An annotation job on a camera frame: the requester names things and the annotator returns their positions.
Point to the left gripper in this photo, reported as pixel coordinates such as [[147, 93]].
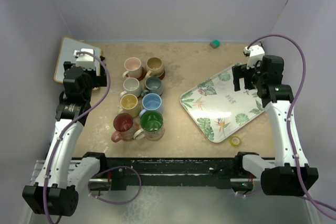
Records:
[[98, 81]]

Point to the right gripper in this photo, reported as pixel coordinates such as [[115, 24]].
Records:
[[240, 71]]

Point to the red patterned mug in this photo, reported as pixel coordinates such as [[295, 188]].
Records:
[[125, 127]]

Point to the cream mug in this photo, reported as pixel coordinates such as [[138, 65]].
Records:
[[130, 105]]

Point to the white mug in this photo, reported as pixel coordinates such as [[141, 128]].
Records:
[[131, 86]]

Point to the pink mug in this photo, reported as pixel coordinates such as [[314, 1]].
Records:
[[133, 68]]

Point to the light blue mug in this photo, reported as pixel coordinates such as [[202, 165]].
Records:
[[151, 102]]

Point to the grey blue mug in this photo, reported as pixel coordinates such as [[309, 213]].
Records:
[[152, 85]]

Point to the green cup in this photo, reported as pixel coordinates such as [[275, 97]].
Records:
[[151, 126]]

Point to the brown ringed wood coaster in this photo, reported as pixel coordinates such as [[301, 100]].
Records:
[[161, 77]]

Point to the tan ceramic mug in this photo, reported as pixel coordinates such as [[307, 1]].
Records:
[[154, 67]]

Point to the woven rattan coaster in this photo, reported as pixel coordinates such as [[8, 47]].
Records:
[[129, 140]]

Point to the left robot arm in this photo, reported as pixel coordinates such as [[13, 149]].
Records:
[[55, 191]]

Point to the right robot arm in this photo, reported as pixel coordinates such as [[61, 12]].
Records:
[[290, 173]]

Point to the leaf pattern tray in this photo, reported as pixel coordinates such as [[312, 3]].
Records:
[[217, 109]]

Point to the green eraser block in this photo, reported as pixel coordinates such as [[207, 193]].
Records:
[[214, 44]]

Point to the yellow tape roll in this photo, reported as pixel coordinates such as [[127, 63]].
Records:
[[235, 141]]

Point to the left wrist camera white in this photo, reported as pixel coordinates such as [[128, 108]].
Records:
[[84, 60]]

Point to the small whiteboard wooden frame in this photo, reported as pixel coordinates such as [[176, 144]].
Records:
[[67, 60]]

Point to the aluminium frame rail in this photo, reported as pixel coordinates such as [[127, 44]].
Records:
[[37, 169]]

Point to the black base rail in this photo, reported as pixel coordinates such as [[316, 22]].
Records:
[[122, 172]]

